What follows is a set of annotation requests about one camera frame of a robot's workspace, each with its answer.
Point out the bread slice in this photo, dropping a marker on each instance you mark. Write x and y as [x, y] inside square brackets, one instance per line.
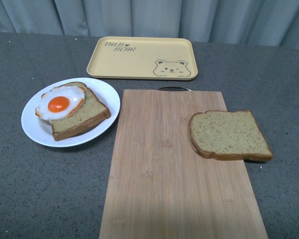
[228, 136]
[92, 113]

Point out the fried egg toy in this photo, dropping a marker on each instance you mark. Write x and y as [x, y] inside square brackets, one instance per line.
[60, 103]

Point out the white round plate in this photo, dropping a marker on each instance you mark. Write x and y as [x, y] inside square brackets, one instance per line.
[40, 131]

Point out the yellow bear tray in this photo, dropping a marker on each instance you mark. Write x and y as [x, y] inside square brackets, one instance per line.
[146, 58]

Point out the bamboo cutting board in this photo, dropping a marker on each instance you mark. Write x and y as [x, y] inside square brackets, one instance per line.
[160, 188]

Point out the grey curtain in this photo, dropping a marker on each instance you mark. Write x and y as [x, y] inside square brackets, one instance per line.
[255, 22]

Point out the metal cutting board handle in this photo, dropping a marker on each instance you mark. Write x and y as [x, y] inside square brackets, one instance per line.
[173, 89]

